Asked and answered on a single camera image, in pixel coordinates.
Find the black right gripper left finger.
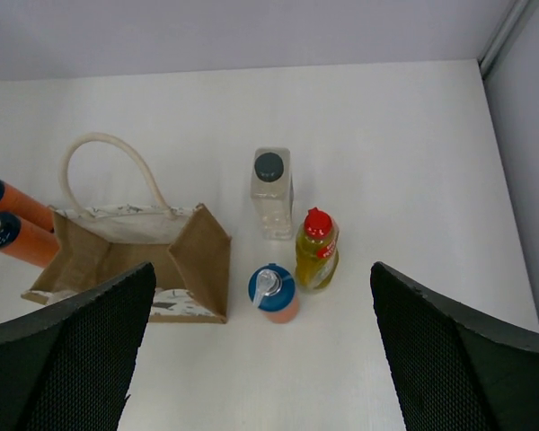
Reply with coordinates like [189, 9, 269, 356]
[0, 262, 156, 430]

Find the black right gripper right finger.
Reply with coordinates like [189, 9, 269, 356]
[370, 262, 539, 430]

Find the dark blue pump bottle orange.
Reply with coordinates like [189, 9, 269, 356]
[0, 212, 59, 268]

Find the yellow dish soap bottle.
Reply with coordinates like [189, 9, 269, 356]
[295, 207, 339, 293]

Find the light blue pump bottle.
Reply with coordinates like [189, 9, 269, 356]
[248, 263, 300, 324]

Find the clear square bottle grey cap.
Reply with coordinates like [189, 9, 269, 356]
[250, 147, 294, 240]

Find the jute canvas tote bag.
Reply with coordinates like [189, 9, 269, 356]
[22, 133, 231, 324]

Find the right aluminium corner post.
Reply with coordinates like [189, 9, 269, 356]
[477, 0, 539, 81]

